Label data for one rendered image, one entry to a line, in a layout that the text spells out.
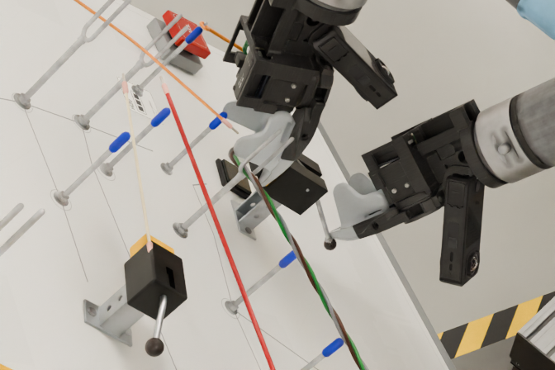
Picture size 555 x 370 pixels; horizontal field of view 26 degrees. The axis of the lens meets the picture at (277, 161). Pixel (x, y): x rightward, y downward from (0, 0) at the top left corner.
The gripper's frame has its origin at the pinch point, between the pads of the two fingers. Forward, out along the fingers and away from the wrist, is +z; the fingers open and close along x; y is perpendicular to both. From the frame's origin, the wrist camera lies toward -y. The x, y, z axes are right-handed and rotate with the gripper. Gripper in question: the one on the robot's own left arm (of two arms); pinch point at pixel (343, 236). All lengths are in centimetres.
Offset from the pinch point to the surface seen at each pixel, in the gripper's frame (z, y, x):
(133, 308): -7.1, 6.1, 39.6
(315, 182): -4.7, 6.8, 7.1
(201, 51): 9.7, 25.0, -5.5
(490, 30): 48, 11, -165
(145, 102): 8.2, 21.8, 9.0
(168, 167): 4.2, 14.8, 15.2
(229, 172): 5.4, 11.6, 5.5
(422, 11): 60, 23, -161
